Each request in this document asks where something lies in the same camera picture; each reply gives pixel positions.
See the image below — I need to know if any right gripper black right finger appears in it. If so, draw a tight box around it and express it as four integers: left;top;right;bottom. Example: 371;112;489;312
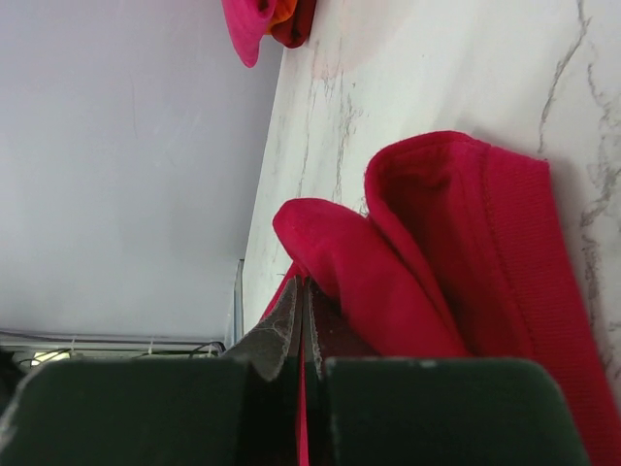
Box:
301;282;589;465

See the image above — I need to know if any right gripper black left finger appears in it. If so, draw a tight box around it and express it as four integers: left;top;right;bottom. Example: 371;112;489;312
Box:
1;278;304;465

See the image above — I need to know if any folded dark red t shirt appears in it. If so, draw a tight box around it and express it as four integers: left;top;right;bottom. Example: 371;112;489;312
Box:
270;0;316;49

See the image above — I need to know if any folded pink t shirt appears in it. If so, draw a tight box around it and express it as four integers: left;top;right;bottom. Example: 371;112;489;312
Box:
221;0;277;68

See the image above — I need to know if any folded orange t shirt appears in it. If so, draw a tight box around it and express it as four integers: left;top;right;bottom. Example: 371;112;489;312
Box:
267;0;298;34

